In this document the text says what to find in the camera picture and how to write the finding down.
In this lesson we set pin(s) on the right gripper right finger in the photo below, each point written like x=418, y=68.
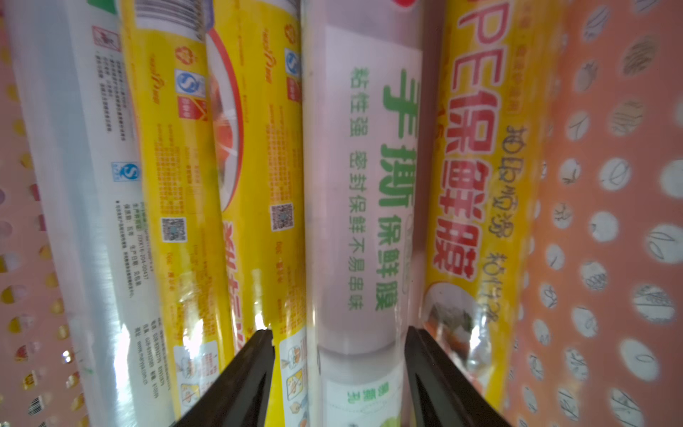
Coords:
x=442, y=396

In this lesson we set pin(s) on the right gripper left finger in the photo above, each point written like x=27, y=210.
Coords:
x=240, y=396

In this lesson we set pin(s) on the white green grape wrap roll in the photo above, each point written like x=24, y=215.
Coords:
x=362, y=85

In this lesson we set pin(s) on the yellow wrap roll blue label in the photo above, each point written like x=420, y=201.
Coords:
x=497, y=69

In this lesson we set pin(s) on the yellow wrap roll red label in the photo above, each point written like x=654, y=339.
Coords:
x=255, y=63

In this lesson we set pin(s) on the slim yellow wrap roll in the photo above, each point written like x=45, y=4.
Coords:
x=166, y=64

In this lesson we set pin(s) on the clear white wrap roll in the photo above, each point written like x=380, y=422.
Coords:
x=69, y=65

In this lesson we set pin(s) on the pink plastic perforated basket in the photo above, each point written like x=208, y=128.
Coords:
x=598, y=335

